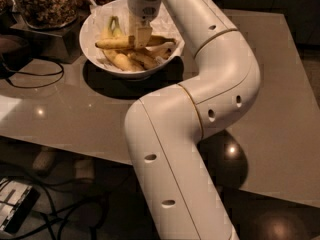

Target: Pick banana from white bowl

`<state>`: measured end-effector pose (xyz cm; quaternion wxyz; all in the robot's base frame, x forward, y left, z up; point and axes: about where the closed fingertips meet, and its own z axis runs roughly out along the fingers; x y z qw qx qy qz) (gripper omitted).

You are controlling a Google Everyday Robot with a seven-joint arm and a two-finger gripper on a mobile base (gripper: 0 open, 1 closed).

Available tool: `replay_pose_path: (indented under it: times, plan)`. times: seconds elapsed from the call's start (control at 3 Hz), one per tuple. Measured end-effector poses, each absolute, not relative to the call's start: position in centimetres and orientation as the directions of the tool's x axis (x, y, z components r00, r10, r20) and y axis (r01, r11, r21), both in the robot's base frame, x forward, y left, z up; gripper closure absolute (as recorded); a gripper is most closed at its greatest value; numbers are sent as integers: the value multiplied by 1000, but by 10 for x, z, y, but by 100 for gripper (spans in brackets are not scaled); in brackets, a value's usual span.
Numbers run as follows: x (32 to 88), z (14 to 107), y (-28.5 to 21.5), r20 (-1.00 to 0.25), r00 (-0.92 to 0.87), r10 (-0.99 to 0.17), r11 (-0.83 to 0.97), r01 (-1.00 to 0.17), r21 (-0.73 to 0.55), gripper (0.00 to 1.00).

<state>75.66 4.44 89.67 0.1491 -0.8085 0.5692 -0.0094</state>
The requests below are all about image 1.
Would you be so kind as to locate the dark round object left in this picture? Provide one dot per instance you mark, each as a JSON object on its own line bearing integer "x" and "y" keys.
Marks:
{"x": 15, "y": 52}

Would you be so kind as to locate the glass jar of nuts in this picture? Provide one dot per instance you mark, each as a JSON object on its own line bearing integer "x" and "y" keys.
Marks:
{"x": 47, "y": 14}

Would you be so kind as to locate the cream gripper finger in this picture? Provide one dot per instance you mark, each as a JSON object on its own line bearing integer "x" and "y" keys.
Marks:
{"x": 143, "y": 32}
{"x": 132, "y": 25}

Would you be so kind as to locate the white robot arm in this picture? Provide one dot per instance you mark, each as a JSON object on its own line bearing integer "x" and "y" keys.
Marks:
{"x": 163, "y": 128}

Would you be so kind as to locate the beige shoe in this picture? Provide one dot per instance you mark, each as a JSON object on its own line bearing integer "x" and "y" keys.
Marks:
{"x": 84, "y": 173}
{"x": 44, "y": 161}

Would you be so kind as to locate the silver black device on floor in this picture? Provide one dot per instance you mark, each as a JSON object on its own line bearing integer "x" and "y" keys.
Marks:
{"x": 16, "y": 202}

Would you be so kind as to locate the white crumpled paper liner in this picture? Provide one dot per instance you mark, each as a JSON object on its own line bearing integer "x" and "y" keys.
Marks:
{"x": 107, "y": 41}

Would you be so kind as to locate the white rounded gripper body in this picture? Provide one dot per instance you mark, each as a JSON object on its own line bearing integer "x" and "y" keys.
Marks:
{"x": 143, "y": 7}

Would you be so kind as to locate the yellow banana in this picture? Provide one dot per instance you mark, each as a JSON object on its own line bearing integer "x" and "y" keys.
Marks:
{"x": 163, "y": 53}
{"x": 112, "y": 29}
{"x": 129, "y": 42}
{"x": 134, "y": 61}

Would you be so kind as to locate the white ceramic bowl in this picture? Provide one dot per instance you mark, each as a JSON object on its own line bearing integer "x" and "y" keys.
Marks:
{"x": 162, "y": 25}

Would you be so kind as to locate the beige shoe right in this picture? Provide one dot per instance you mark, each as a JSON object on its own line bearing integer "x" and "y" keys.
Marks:
{"x": 84, "y": 173}

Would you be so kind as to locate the dark wooden stand block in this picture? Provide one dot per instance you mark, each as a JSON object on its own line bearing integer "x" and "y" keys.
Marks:
{"x": 60, "y": 45}

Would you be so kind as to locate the beige shoe left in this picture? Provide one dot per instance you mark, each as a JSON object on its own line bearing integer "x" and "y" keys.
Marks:
{"x": 44, "y": 161}

